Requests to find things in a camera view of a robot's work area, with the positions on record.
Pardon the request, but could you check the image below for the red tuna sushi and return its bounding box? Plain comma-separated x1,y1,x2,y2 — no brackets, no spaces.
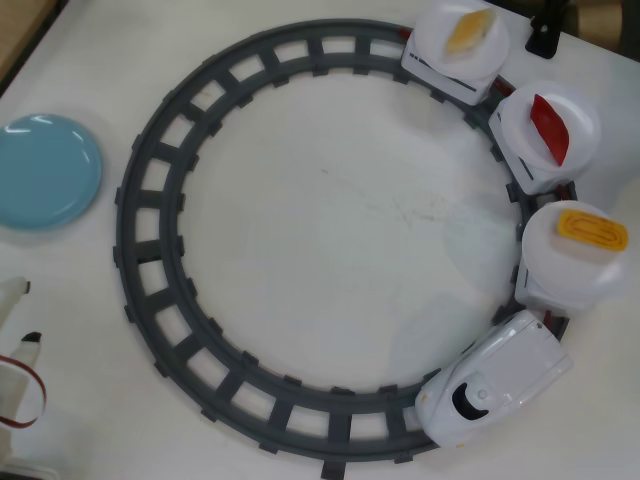
529,93,571,166

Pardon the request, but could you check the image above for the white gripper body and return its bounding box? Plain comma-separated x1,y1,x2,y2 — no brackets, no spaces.
0,357,40,426

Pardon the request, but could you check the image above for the grey circular toy rail track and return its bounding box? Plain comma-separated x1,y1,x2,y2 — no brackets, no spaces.
112,18,576,479

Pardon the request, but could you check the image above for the blue round dish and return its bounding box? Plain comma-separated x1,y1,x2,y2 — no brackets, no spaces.
0,113,105,232

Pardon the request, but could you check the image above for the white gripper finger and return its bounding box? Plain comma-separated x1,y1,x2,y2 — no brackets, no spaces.
7,331,45,384
0,276,32,331

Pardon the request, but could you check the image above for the white toy train wagon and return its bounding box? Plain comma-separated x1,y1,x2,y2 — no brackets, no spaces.
488,107,566,195
399,29,496,106
513,259,591,320

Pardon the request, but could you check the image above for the white round plate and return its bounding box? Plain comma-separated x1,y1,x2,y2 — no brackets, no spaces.
499,82,601,181
414,0,511,81
521,200,626,304

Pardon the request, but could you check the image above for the brown cardboard roll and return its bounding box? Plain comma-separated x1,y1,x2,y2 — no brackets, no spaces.
572,0,631,41

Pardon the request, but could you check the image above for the yellow egg sushi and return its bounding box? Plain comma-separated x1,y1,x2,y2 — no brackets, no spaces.
549,209,629,261

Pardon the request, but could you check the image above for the white Shinkansen toy locomotive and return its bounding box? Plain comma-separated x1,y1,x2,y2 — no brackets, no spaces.
415,308,575,448

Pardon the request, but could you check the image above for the black stand base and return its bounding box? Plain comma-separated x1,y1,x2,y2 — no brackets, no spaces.
524,0,571,60

